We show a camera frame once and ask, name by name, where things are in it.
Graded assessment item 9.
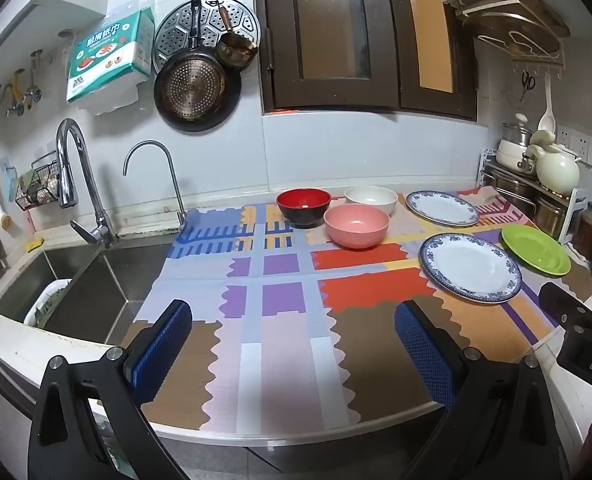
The red and black bowl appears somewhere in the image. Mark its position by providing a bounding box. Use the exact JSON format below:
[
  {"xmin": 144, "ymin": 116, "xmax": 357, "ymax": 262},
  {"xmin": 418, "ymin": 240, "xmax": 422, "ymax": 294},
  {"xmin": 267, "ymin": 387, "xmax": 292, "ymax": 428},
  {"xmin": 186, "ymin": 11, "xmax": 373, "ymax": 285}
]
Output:
[{"xmin": 276, "ymin": 188, "xmax": 332, "ymax": 229}]

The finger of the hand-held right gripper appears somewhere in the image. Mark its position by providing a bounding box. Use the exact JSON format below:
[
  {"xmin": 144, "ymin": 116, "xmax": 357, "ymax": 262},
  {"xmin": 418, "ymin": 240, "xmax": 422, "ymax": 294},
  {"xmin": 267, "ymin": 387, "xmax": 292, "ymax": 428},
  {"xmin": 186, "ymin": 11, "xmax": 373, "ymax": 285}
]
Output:
[{"xmin": 539, "ymin": 282, "xmax": 592, "ymax": 333}]

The white basin with greens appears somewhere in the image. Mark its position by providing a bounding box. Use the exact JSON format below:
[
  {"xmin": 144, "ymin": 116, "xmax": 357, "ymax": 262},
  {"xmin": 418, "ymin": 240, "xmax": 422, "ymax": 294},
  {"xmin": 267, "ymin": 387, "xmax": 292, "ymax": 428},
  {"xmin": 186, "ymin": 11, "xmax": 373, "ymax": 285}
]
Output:
[{"xmin": 23, "ymin": 280, "xmax": 72, "ymax": 330}]

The large steel pot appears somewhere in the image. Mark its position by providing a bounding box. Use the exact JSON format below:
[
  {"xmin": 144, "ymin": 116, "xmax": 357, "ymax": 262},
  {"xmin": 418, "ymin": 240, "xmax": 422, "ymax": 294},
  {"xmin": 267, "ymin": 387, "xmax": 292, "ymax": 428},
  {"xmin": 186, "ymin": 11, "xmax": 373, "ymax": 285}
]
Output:
[{"xmin": 486, "ymin": 167, "xmax": 539, "ymax": 216}]

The stainless steel sink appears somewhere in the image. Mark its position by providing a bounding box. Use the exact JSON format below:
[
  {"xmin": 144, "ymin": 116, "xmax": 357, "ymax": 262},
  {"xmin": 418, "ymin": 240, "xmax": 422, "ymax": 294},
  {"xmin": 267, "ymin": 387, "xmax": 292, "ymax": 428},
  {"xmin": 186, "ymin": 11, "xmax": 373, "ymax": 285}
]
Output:
[{"xmin": 0, "ymin": 242, "xmax": 177, "ymax": 346}]

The white wall rack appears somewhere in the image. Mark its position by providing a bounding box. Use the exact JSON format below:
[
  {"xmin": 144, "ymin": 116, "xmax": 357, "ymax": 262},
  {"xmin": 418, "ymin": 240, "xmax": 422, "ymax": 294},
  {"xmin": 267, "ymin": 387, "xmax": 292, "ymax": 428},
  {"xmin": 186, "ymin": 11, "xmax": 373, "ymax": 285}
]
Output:
[{"xmin": 477, "ymin": 31, "xmax": 567, "ymax": 81}]

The small steel pot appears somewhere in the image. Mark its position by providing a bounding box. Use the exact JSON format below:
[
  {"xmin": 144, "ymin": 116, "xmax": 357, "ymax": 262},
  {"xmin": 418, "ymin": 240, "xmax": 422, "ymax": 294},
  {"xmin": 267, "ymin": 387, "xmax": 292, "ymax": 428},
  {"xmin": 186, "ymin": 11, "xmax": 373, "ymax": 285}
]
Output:
[{"xmin": 533, "ymin": 195, "xmax": 572, "ymax": 238}]

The black frying pan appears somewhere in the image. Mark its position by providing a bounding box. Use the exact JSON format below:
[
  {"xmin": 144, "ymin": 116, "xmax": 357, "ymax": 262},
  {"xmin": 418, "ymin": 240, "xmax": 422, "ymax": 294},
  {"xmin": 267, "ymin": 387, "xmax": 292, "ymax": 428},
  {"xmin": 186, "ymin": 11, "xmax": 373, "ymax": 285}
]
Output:
[{"xmin": 154, "ymin": 0, "xmax": 242, "ymax": 133}]

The white bowl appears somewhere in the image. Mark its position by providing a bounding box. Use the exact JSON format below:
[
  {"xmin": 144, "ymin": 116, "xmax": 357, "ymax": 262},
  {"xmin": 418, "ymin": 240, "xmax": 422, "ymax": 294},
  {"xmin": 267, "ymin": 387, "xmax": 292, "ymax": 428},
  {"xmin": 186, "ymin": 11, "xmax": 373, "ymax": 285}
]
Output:
[{"xmin": 344, "ymin": 185, "xmax": 398, "ymax": 218}]

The green paper towel pack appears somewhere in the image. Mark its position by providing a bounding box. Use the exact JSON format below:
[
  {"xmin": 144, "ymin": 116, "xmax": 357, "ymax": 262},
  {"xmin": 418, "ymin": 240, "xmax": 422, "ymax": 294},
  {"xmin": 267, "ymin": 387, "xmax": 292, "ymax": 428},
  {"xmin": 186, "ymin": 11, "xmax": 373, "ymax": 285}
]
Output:
[{"xmin": 66, "ymin": 9, "xmax": 156, "ymax": 105}]

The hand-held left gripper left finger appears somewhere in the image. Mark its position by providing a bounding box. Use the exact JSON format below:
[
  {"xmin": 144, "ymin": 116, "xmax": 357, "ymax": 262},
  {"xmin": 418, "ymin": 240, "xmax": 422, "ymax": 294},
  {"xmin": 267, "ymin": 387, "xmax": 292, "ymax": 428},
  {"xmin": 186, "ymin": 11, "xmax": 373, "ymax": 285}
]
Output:
[{"xmin": 27, "ymin": 299, "xmax": 193, "ymax": 480}]

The round metal steamer rack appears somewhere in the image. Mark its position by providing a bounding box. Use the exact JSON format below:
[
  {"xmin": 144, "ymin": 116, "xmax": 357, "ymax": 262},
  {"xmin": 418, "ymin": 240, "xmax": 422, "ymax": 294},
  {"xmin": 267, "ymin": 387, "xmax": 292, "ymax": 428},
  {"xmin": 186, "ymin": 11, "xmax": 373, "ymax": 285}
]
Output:
[{"xmin": 153, "ymin": 0, "xmax": 261, "ymax": 73}]

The yellow dish brush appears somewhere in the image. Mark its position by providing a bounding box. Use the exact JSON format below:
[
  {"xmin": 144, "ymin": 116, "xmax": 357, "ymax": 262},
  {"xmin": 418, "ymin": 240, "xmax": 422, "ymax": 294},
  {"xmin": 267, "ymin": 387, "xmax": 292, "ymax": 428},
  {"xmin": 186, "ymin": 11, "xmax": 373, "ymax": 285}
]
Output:
[{"xmin": 0, "ymin": 172, "xmax": 13, "ymax": 231}]

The green plate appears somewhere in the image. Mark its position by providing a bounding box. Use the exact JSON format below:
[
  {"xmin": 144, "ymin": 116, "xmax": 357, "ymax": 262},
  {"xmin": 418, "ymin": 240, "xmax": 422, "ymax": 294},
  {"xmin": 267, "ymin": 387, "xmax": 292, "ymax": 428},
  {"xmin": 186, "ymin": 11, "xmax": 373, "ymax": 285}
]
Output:
[{"xmin": 500, "ymin": 224, "xmax": 572, "ymax": 277}]

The dark brown window frame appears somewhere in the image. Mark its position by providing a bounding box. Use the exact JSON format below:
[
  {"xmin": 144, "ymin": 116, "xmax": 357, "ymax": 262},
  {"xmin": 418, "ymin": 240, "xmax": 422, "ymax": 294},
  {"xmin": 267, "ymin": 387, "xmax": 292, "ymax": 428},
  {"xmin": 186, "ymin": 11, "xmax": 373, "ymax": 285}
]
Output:
[{"xmin": 251, "ymin": 0, "xmax": 478, "ymax": 122}]

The colourful patterned mat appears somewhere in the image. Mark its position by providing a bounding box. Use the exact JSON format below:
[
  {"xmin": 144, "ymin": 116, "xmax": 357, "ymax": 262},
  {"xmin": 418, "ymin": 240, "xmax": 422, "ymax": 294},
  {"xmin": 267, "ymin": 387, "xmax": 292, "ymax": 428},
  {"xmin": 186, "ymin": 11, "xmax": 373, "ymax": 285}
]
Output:
[{"xmin": 118, "ymin": 186, "xmax": 592, "ymax": 432}]

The cream kettle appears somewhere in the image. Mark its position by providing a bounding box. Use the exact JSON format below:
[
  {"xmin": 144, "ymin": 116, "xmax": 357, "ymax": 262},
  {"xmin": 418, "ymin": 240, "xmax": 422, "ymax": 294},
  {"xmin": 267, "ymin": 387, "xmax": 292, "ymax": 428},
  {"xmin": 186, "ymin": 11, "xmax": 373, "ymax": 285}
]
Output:
[{"xmin": 525, "ymin": 130, "xmax": 583, "ymax": 197}]

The pink bowl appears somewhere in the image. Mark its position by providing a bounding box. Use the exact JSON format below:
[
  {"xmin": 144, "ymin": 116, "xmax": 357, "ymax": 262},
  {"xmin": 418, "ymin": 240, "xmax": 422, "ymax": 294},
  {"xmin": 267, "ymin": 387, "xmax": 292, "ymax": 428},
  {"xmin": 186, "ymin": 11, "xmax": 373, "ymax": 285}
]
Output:
[{"xmin": 323, "ymin": 204, "xmax": 391, "ymax": 250}]

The white ladle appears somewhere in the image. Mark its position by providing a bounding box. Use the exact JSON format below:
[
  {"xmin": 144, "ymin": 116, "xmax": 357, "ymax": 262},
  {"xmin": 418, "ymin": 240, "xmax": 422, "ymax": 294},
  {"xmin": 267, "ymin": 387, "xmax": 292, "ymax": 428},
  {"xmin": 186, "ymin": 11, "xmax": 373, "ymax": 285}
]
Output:
[{"xmin": 537, "ymin": 72, "xmax": 557, "ymax": 133}]

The metal wall hook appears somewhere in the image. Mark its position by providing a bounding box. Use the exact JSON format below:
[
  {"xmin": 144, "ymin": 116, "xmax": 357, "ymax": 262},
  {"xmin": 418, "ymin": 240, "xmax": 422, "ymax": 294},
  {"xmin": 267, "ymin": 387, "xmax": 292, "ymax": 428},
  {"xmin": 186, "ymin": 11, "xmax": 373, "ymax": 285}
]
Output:
[
  {"xmin": 25, "ymin": 49, "xmax": 44, "ymax": 104},
  {"xmin": 0, "ymin": 67, "xmax": 26, "ymax": 117}
]

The thin gooseneck faucet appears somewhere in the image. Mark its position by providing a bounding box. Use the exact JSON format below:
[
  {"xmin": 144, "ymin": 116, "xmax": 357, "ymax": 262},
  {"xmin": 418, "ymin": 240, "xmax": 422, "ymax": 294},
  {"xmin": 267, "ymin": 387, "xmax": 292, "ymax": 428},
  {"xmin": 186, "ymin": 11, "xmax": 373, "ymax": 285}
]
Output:
[{"xmin": 122, "ymin": 140, "xmax": 187, "ymax": 226}]

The white pot shelf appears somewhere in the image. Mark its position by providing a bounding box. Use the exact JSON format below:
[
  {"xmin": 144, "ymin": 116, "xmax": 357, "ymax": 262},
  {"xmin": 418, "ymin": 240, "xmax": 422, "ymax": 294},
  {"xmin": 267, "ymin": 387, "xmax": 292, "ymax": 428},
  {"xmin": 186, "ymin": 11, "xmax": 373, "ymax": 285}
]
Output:
[{"xmin": 477, "ymin": 149, "xmax": 589, "ymax": 246}]

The black wire basket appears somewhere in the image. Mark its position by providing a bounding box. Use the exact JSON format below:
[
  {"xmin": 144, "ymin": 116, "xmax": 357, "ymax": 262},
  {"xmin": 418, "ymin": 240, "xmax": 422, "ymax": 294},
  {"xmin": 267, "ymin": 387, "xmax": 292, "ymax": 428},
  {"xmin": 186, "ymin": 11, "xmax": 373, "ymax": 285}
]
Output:
[{"xmin": 15, "ymin": 157, "xmax": 61, "ymax": 211}]

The glass jar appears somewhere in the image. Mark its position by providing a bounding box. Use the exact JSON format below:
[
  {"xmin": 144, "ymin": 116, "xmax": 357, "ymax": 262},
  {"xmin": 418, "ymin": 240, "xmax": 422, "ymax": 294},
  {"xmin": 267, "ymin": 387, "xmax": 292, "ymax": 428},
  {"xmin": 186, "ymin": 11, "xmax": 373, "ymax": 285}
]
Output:
[{"xmin": 573, "ymin": 201, "xmax": 592, "ymax": 261}]

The blue floral rim plate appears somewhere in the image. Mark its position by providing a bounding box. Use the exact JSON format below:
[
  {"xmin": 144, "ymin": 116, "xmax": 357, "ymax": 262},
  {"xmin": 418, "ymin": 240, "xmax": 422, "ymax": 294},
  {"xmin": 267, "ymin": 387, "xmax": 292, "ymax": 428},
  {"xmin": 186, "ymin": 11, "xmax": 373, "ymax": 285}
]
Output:
[
  {"xmin": 406, "ymin": 190, "xmax": 480, "ymax": 226},
  {"xmin": 419, "ymin": 233, "xmax": 523, "ymax": 305}
]

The wooden cutting board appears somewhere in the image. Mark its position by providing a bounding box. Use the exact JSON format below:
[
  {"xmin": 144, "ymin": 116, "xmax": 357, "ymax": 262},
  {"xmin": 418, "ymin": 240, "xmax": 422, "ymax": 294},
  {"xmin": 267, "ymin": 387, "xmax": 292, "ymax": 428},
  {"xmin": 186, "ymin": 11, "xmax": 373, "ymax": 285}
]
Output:
[{"xmin": 448, "ymin": 0, "xmax": 572, "ymax": 58}]

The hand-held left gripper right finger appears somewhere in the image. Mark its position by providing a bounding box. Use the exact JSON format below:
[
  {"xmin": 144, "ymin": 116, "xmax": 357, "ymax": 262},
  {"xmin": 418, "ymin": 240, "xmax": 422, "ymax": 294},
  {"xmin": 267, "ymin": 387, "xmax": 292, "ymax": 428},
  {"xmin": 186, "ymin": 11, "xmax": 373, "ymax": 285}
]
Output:
[{"xmin": 395, "ymin": 300, "xmax": 574, "ymax": 480}]

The small brass saucepan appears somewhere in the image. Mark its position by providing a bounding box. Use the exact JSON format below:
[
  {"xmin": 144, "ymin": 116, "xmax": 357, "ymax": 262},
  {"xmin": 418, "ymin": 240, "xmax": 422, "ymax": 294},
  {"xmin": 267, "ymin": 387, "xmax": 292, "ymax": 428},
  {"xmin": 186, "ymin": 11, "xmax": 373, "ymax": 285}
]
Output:
[{"xmin": 215, "ymin": 4, "xmax": 259, "ymax": 69}]

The white pot with glass lid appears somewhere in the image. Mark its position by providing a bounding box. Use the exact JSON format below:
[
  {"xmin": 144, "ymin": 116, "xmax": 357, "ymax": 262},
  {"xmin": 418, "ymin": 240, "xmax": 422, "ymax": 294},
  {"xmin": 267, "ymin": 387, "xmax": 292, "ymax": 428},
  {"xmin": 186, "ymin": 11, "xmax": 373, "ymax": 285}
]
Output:
[{"xmin": 496, "ymin": 112, "xmax": 539, "ymax": 173}]

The large chrome faucet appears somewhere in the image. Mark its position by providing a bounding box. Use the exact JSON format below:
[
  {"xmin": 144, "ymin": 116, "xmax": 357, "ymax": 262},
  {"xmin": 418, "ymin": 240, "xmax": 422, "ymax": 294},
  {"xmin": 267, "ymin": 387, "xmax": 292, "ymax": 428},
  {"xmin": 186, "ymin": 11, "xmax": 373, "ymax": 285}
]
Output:
[{"xmin": 56, "ymin": 118, "xmax": 118, "ymax": 249}]

